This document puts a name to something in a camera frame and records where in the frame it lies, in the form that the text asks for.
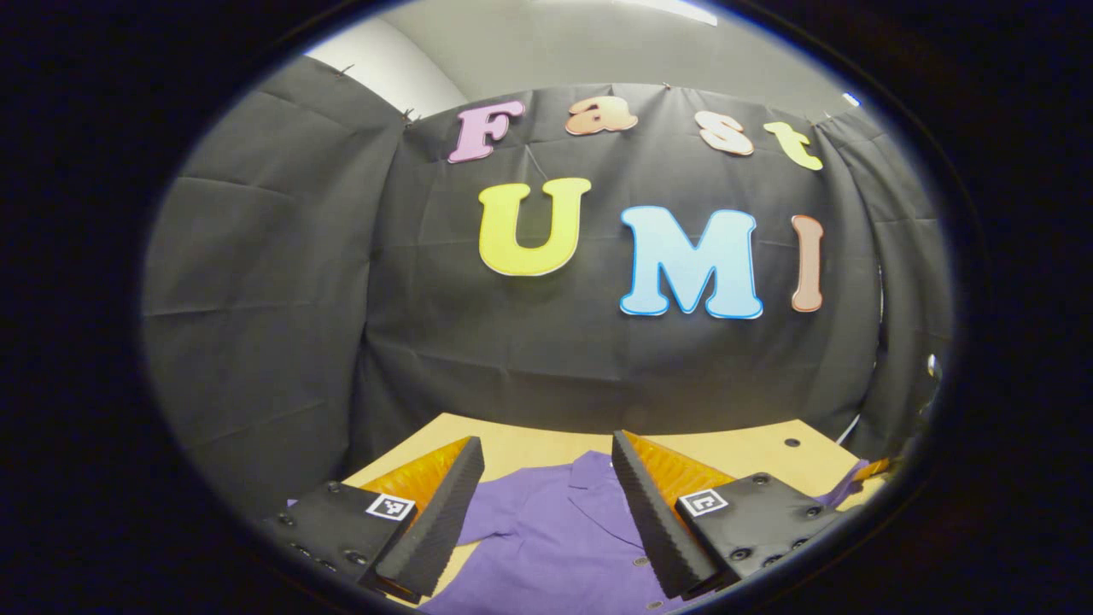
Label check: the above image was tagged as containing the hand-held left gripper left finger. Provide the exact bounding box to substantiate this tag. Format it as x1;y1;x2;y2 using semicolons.
260;436;486;603

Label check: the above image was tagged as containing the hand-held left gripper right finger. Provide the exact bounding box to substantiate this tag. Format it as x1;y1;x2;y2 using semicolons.
611;430;846;600

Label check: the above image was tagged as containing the purple button shirt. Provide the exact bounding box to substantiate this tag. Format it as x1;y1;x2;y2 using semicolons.
286;450;874;615

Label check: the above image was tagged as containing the black backdrop cloth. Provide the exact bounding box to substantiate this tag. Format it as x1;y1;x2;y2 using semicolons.
141;56;953;518

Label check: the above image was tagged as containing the ceiling light panel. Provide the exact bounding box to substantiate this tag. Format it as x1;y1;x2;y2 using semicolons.
615;0;720;27

